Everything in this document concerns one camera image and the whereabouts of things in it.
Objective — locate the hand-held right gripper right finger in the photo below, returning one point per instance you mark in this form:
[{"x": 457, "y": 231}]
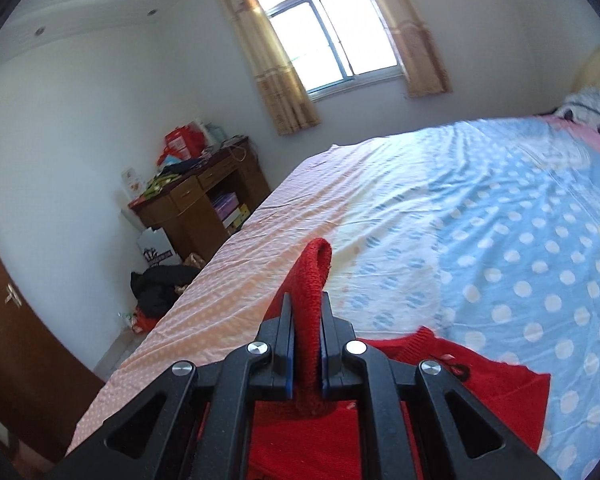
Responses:
[{"x": 324, "y": 362}]

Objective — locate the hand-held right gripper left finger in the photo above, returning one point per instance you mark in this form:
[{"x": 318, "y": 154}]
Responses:
[{"x": 290, "y": 366}]

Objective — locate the red knitted sweater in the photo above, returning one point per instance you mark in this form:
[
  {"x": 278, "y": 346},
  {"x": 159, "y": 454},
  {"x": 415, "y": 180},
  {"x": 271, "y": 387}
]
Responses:
[{"x": 311, "y": 285}]

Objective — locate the brown paper bag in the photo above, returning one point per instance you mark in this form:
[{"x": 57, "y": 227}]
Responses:
[{"x": 194, "y": 261}]

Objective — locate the black clothing pile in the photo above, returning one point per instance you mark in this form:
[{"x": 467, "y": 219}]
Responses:
[{"x": 162, "y": 285}]

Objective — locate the red cloth on floor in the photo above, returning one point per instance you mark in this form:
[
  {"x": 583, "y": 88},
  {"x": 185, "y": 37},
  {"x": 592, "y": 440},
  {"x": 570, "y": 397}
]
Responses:
[{"x": 144, "y": 321}]

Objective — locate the purple box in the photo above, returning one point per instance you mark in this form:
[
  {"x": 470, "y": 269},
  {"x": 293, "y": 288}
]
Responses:
[{"x": 226, "y": 207}]

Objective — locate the white paper bag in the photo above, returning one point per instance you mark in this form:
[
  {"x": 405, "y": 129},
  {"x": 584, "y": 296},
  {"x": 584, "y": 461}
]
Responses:
[{"x": 155, "y": 250}]

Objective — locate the brown wooden desk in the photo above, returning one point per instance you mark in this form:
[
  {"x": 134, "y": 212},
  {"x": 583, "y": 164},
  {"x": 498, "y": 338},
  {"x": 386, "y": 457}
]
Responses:
[{"x": 190, "y": 210}]

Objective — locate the bed with polka-dot sheet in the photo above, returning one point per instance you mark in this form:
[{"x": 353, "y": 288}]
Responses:
[{"x": 480, "y": 210}]

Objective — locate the green packets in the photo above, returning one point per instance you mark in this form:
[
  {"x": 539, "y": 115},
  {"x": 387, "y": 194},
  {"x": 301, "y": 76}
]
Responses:
[{"x": 159, "y": 185}]

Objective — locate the white picture card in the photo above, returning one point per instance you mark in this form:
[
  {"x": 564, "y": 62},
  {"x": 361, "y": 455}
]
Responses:
[{"x": 131, "y": 183}]

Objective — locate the pale teal bag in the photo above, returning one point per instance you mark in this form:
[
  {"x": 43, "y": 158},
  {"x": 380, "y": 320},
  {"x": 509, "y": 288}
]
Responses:
[{"x": 215, "y": 134}]

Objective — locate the red gift bag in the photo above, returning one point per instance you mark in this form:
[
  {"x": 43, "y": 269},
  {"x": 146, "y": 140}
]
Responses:
[{"x": 180, "y": 144}]

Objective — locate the brown wooden door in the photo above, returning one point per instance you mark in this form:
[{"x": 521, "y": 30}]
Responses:
[{"x": 25, "y": 375}]

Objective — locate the window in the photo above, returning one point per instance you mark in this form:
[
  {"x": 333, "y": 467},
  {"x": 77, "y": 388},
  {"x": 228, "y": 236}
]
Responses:
[{"x": 330, "y": 35}]

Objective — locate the yellow headboard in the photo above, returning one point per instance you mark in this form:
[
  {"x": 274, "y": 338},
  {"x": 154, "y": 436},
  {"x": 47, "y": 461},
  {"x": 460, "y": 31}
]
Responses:
[{"x": 597, "y": 70}]

